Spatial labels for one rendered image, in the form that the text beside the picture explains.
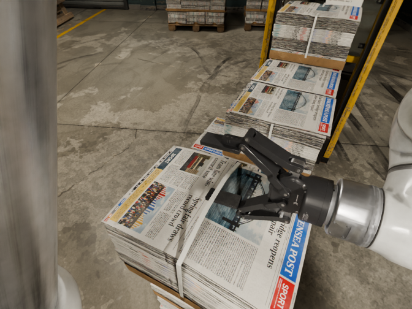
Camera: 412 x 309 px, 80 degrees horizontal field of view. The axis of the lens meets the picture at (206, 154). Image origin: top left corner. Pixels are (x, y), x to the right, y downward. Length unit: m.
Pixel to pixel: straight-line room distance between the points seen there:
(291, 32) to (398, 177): 1.10
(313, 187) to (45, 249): 0.33
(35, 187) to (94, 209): 1.92
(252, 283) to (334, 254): 1.48
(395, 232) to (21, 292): 0.40
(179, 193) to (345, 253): 1.56
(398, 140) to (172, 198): 0.42
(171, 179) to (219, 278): 0.25
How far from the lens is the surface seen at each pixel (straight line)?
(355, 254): 2.01
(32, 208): 0.20
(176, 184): 0.58
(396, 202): 0.41
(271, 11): 1.98
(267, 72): 1.30
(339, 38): 1.41
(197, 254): 0.49
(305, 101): 1.10
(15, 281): 0.25
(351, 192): 0.40
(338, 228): 0.40
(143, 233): 0.52
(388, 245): 0.41
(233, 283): 0.48
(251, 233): 0.52
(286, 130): 0.93
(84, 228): 2.03
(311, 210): 0.40
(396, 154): 0.46
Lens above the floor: 1.58
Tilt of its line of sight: 43 degrees down
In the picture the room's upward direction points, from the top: straight up
